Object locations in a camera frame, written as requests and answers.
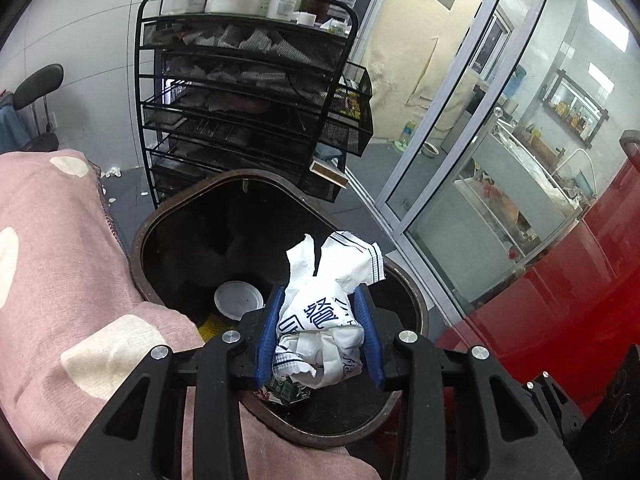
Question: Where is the black round stool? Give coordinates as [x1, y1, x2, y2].
[13, 63, 64, 152]

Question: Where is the white blue wrapper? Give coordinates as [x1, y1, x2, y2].
[271, 231, 385, 390]

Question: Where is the pink polka dot bedspread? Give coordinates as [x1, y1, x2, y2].
[0, 148, 381, 480]

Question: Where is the massage bed with blue covers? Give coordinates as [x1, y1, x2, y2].
[0, 91, 28, 154]

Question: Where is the red cabinet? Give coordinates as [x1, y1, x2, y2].
[437, 130, 640, 414]

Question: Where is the dark brown trash bin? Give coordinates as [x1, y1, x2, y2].
[131, 170, 401, 448]

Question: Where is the black wire shelf cart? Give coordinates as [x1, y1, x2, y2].
[134, 0, 373, 204]

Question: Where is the yellow foam fruit net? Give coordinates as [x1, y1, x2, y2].
[198, 314, 232, 342]

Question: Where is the white plastic cup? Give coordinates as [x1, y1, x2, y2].
[214, 281, 265, 321]

